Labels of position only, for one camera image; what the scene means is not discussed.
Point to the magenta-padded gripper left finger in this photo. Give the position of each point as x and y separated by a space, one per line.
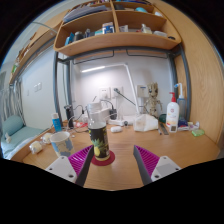
80 160

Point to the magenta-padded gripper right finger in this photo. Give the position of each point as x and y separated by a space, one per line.
148 160

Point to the clear bottle with pineapple label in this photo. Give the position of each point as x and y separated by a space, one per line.
99 143

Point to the white and blue mug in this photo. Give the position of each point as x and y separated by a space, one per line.
62 145

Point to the flat round red coaster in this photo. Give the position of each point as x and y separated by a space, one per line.
111 159

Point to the white paper bag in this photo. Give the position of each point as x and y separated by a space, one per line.
145 122

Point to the wrapped round bun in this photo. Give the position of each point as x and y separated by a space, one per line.
46 138
36 147

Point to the small blue tube white cap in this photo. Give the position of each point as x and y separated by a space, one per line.
57 123

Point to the small white oval case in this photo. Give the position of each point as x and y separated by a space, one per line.
116 129

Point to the black electric razor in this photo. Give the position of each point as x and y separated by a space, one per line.
69 116

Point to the white pump bottle red top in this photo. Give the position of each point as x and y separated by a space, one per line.
172 115

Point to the white charger block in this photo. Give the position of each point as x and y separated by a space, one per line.
106 113

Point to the green soap box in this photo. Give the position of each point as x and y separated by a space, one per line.
198 132

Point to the blue spray bottle white nozzle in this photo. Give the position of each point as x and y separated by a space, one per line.
182 106

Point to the bed with teal pillow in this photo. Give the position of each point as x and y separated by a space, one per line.
15 135

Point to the wooden shelf unit with items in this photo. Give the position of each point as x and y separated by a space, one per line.
116 41

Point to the white wall outlet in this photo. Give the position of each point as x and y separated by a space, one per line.
105 92

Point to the grey metal loft frame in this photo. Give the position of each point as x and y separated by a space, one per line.
55 86

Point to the white wall switch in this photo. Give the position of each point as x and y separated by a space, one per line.
37 87

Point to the long wooden wall shelf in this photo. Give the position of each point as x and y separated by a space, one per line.
40 40

